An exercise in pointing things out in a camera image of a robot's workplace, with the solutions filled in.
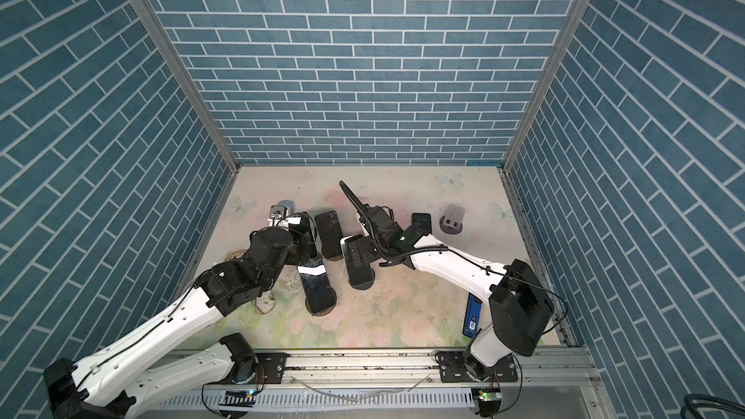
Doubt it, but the teal case phone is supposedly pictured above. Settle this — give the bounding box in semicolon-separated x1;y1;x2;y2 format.
341;235;378;290

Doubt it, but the black phone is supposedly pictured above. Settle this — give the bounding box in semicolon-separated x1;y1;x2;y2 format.
297;256;337;306

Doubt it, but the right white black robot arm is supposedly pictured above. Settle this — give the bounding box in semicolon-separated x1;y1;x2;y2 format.
340;182;558;381

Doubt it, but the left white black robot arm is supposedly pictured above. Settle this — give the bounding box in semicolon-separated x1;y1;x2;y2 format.
44;213;316;418

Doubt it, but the purple case phone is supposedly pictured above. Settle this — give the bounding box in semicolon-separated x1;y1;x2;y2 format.
314;209;343;261

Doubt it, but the grey right phone stand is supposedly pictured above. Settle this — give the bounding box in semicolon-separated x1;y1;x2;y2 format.
438;205;466;235

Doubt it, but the front round phone stand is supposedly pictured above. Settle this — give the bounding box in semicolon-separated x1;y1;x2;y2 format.
305;300;336;317

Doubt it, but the grey glasses case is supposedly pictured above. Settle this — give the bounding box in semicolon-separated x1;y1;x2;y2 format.
273;200;295;216

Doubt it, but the blue black rectangular device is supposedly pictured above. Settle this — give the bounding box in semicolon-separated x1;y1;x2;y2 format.
462;294;482;339

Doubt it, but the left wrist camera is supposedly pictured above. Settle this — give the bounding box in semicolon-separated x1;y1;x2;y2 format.
269;206;290;228

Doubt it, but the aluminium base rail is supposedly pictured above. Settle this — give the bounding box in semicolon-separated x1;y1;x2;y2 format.
128;347;615;418

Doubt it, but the black cable bottom right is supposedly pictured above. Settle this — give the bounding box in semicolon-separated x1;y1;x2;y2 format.
679;394;745;419

